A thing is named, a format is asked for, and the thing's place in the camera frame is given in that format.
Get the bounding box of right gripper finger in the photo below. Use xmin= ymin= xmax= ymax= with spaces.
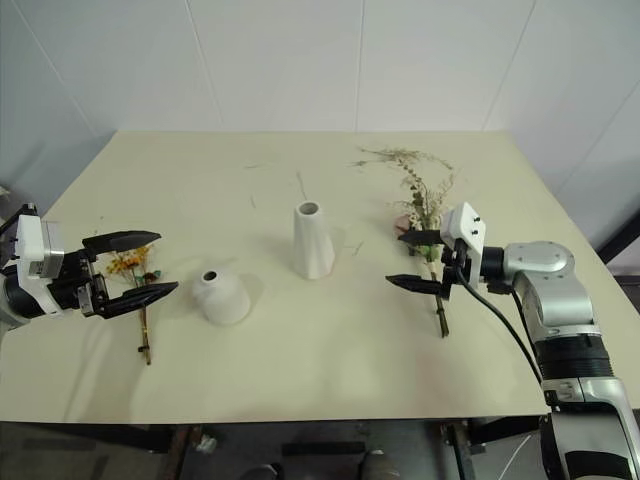
xmin=384 ymin=273 xmax=446 ymax=297
xmin=397 ymin=228 xmax=447 ymax=247

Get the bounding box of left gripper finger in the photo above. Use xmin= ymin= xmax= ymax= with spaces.
xmin=83 ymin=280 xmax=180 ymax=320
xmin=81 ymin=230 xmax=163 ymax=254

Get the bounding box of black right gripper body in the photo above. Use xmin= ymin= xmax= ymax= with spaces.
xmin=439 ymin=238 xmax=475 ymax=302

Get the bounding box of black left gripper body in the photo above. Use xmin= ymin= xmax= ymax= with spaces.
xmin=48 ymin=247 xmax=110 ymax=317

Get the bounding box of short white ceramic vase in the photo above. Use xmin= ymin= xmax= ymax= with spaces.
xmin=191 ymin=268 xmax=252 ymax=328

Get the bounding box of tall white ceramic vase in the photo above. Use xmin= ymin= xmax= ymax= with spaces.
xmin=291 ymin=200 xmax=336 ymax=281

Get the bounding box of yellow dried flower bunch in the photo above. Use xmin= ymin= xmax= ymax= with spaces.
xmin=103 ymin=243 xmax=164 ymax=367

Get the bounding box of pale dried grass bouquet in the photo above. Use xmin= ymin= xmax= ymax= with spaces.
xmin=348 ymin=145 xmax=459 ymax=340

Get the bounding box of rusty metal table leg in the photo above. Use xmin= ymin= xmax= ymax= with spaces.
xmin=438 ymin=421 xmax=484 ymax=480
xmin=166 ymin=424 xmax=203 ymax=480

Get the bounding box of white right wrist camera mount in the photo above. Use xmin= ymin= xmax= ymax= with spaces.
xmin=438 ymin=201 xmax=488 ymax=292

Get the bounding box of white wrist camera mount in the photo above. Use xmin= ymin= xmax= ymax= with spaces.
xmin=438 ymin=201 xmax=488 ymax=292
xmin=13 ymin=202 xmax=66 ymax=317

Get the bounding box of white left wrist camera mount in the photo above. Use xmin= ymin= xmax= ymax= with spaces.
xmin=13 ymin=202 xmax=66 ymax=317

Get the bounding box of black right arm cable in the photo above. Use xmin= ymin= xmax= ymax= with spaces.
xmin=455 ymin=272 xmax=545 ymax=387

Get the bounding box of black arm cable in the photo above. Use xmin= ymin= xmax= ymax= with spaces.
xmin=455 ymin=272 xmax=545 ymax=387
xmin=0 ymin=203 xmax=27 ymax=237

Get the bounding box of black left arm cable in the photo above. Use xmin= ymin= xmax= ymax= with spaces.
xmin=0 ymin=203 xmax=27 ymax=237

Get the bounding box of black metal side frame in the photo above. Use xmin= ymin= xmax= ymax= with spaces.
xmin=597 ymin=206 xmax=640 ymax=267

